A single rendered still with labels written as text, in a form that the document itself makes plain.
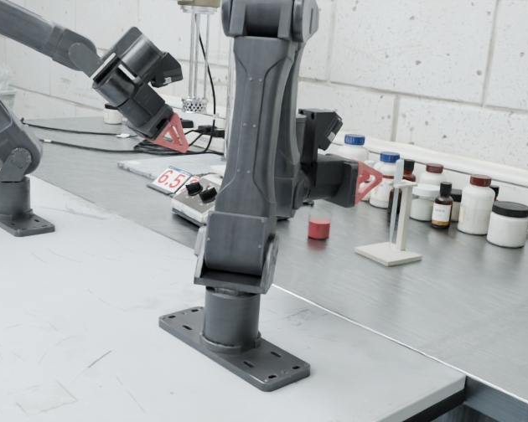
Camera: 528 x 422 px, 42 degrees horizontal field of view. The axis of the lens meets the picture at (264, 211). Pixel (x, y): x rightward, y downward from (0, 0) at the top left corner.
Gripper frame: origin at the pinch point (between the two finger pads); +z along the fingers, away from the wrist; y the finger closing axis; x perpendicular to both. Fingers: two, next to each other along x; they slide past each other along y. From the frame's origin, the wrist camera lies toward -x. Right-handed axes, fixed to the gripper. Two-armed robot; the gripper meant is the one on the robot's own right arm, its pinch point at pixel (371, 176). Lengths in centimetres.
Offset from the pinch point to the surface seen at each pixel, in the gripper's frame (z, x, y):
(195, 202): -14.5, 10.3, 30.0
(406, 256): 6.6, 13.3, -3.2
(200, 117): 30, 6, 106
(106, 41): 26, -13, 171
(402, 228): 8.0, 9.3, -0.4
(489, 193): 32.8, 5.8, 1.7
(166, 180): -8, 12, 55
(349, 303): -14.3, 14.3, -12.9
